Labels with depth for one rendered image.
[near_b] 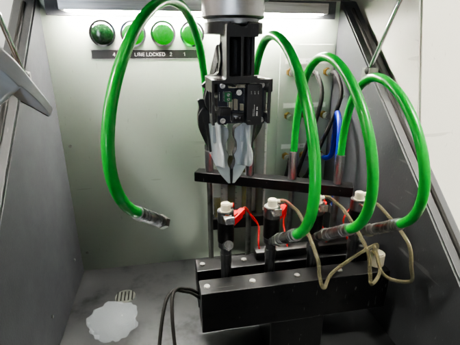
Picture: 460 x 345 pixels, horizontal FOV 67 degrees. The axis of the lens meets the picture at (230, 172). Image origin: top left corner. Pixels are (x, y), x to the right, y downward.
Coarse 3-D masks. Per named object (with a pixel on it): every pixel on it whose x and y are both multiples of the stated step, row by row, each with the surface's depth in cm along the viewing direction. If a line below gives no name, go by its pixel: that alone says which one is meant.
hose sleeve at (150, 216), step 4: (140, 208) 44; (144, 208) 45; (144, 212) 44; (148, 212) 45; (152, 212) 47; (140, 216) 44; (144, 216) 44; (148, 216) 45; (152, 216) 46; (156, 216) 48; (160, 216) 49; (140, 220) 45; (144, 220) 45; (148, 220) 46; (152, 220) 47; (156, 220) 48; (160, 220) 49; (164, 220) 51; (152, 224) 48; (156, 224) 49; (160, 224) 50
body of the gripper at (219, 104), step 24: (216, 24) 40; (240, 48) 39; (216, 72) 46; (240, 72) 40; (216, 96) 43; (240, 96) 42; (264, 96) 43; (216, 120) 44; (240, 120) 42; (264, 120) 43
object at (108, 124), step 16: (160, 0) 45; (176, 0) 49; (144, 16) 41; (192, 16) 57; (128, 32) 39; (192, 32) 60; (128, 48) 38; (112, 80) 36; (112, 96) 36; (112, 112) 36; (112, 128) 36; (112, 144) 36; (112, 160) 36; (112, 176) 37; (112, 192) 38; (128, 208) 41
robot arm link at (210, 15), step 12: (204, 0) 40; (216, 0) 38; (228, 0) 38; (240, 0) 38; (252, 0) 39; (264, 0) 42; (204, 12) 40; (216, 12) 39; (228, 12) 38; (240, 12) 39; (252, 12) 39; (240, 24) 40
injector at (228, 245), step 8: (232, 208) 58; (232, 216) 57; (224, 224) 57; (224, 232) 57; (232, 232) 58; (224, 240) 58; (232, 240) 59; (224, 248) 57; (224, 256) 60; (224, 264) 60; (224, 272) 61
